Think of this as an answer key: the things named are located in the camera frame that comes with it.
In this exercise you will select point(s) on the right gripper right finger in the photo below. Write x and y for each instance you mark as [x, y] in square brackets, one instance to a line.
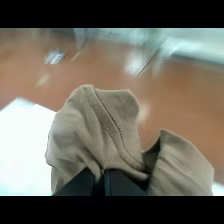
[124, 185]

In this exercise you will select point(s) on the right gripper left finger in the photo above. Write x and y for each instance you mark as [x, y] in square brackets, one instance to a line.
[80, 186]

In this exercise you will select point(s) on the brown shirt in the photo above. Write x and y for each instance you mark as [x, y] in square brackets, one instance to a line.
[100, 133]

